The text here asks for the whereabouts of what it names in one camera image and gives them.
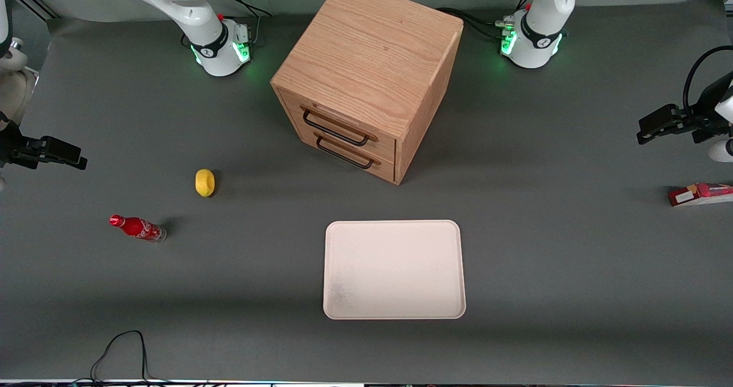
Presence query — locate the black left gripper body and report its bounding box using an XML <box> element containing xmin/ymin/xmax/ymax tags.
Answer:
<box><xmin>679</xmin><ymin>72</ymin><xmax>733</xmax><ymax>143</ymax></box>

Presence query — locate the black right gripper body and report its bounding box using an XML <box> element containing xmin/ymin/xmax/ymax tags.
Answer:
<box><xmin>0</xmin><ymin>121</ymin><xmax>42</xmax><ymax>167</ymax></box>

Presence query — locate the red cookie box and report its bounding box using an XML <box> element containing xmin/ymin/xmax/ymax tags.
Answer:
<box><xmin>668</xmin><ymin>183</ymin><xmax>733</xmax><ymax>207</ymax></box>

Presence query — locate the cream plastic tray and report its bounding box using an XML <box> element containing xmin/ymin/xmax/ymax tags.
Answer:
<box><xmin>323</xmin><ymin>220</ymin><xmax>467</xmax><ymax>321</ymax></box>

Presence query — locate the red cola bottle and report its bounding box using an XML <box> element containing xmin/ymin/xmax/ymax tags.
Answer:
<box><xmin>109</xmin><ymin>214</ymin><xmax>167</xmax><ymax>243</ymax></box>

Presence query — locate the yellow lemon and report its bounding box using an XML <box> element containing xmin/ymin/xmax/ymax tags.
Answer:
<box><xmin>195</xmin><ymin>169</ymin><xmax>216</xmax><ymax>198</ymax></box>

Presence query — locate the oak wooden drawer cabinet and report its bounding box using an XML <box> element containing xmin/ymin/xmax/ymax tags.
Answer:
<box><xmin>270</xmin><ymin>0</ymin><xmax>464</xmax><ymax>185</ymax></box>

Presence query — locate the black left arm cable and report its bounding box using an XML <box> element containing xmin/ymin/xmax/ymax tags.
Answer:
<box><xmin>683</xmin><ymin>46</ymin><xmax>733</xmax><ymax>113</ymax></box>

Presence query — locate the aluminium frame rail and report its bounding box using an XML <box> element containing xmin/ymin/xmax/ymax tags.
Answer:
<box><xmin>13</xmin><ymin>0</ymin><xmax>61</xmax><ymax>21</ymax></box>

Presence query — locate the thin black looped cable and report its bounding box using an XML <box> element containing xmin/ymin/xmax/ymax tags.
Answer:
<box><xmin>74</xmin><ymin>330</ymin><xmax>172</xmax><ymax>386</ymax></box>

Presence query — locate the black left base cable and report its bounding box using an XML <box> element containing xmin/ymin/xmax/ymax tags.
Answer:
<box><xmin>438</xmin><ymin>7</ymin><xmax>511</xmax><ymax>42</ymax></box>

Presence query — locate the black base cable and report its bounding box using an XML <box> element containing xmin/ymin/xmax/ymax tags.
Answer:
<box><xmin>219</xmin><ymin>0</ymin><xmax>273</xmax><ymax>45</ymax></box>
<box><xmin>438</xmin><ymin>7</ymin><xmax>511</xmax><ymax>42</ymax></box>

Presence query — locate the black right base cable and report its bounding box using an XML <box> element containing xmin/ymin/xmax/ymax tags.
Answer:
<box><xmin>219</xmin><ymin>0</ymin><xmax>273</xmax><ymax>45</ymax></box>

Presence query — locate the black metal drawer handle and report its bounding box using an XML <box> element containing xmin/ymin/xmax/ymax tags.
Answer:
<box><xmin>316</xmin><ymin>137</ymin><xmax>375</xmax><ymax>170</ymax></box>
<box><xmin>302</xmin><ymin>109</ymin><xmax>371</xmax><ymax>147</ymax></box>

